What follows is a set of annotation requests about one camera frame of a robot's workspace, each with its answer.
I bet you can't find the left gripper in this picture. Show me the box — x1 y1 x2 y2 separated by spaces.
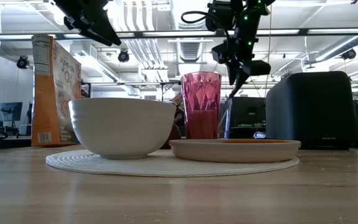
53 0 122 47

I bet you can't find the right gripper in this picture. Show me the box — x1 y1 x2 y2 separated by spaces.
211 29 272 98

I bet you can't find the pink faceted tumbler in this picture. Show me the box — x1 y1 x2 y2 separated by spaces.
180 71 223 141

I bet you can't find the beige ceramic plate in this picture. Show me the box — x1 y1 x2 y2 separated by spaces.
168 138 302 164

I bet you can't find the black toaster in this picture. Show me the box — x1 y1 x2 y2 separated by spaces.
265 70 357 151

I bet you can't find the white ceramic bowl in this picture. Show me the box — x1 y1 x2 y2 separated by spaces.
68 97 178 161

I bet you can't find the orange pumpkin cereal box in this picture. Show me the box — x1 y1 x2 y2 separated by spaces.
31 34 83 147

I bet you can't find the white woven round placemat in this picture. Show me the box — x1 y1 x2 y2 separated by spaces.
45 148 301 179

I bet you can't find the clear drinking glass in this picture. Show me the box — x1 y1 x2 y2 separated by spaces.
218 96 234 139

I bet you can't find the person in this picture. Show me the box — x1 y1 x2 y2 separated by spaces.
171 91 186 139

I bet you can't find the black computer monitor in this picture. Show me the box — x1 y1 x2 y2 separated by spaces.
0 101 24 123

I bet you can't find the black overhead frame bar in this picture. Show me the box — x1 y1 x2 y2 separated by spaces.
0 29 358 40

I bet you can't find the silver ribbed ventilation duct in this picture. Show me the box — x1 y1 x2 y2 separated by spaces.
169 0 213 63

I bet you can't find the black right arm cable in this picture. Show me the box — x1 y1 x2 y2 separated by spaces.
180 11 231 37

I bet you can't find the grey round duct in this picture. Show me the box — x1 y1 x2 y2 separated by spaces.
314 34 358 62

